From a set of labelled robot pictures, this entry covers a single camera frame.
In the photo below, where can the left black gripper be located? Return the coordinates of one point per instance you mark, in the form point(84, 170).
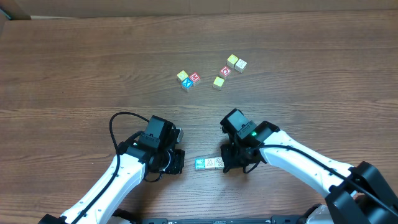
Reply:
point(178, 160)

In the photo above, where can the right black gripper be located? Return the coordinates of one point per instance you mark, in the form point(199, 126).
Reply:
point(232, 155)

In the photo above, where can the wood block red bone face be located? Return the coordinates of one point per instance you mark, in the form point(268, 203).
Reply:
point(219, 164)

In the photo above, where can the plain wood block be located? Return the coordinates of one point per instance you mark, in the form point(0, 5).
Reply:
point(240, 65)
point(210, 163)

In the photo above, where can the blue L block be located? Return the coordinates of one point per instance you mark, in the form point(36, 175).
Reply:
point(200, 164)

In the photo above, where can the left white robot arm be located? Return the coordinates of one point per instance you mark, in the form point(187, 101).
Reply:
point(151, 150)

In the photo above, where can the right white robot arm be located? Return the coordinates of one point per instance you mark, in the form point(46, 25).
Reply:
point(353, 194)

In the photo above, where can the yellow C block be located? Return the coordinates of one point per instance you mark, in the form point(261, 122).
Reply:
point(218, 83)

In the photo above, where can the blue X block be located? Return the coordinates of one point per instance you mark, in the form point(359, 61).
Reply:
point(187, 84)

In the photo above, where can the red O block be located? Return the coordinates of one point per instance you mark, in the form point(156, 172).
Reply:
point(225, 72)

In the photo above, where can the yellow block left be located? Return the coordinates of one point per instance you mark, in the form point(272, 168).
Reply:
point(181, 76)

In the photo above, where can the red M block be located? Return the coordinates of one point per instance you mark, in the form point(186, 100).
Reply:
point(195, 78)

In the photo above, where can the yellow block top right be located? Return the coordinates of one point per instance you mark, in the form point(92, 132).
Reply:
point(232, 60)

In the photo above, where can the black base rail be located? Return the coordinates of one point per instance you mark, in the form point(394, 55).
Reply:
point(275, 219)

